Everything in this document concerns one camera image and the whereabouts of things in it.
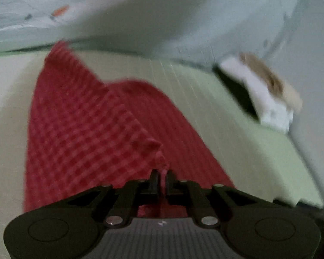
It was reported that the red checkered shirt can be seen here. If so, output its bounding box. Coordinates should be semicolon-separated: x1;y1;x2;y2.
24;41;233;212

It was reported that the white folded garment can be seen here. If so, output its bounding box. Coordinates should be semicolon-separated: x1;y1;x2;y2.
219;56;295;133

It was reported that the beige folded garment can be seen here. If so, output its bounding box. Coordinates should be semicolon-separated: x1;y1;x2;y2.
239;52;303;114

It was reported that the carrot print bed sheet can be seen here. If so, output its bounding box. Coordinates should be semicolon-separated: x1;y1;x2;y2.
0;0;309;66

